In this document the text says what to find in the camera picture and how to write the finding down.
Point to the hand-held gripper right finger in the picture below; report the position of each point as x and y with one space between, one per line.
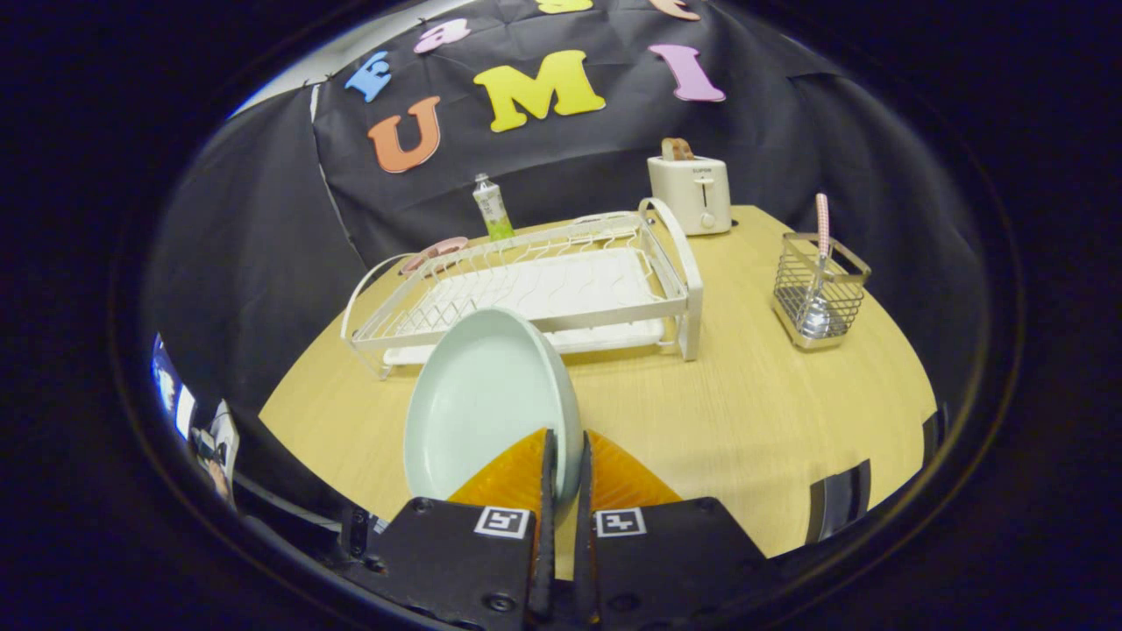
666 552

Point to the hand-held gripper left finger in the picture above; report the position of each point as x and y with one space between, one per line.
456 561

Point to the light green plate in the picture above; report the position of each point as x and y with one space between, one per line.
482 394

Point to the pink plate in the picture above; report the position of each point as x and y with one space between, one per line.
438 250

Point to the green dish soap bottle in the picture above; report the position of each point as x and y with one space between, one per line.
493 210

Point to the white drip tray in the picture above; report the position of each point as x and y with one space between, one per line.
570 280

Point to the black backdrop cloth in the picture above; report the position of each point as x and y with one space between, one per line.
263 263

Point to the white toaster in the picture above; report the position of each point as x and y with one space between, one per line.
684 197

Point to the brown bread slice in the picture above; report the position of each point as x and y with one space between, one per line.
677 149

